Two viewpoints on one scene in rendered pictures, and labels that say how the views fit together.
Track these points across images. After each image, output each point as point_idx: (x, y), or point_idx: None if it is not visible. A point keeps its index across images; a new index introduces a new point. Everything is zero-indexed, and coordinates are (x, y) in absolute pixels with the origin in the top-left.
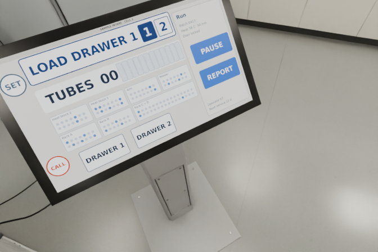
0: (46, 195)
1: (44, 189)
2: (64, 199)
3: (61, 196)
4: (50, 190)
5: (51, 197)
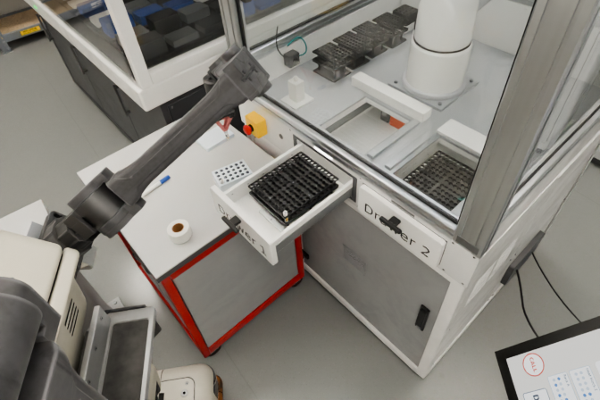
0: (505, 348)
1: (511, 347)
2: (498, 364)
3: (502, 361)
4: (509, 353)
5: (503, 353)
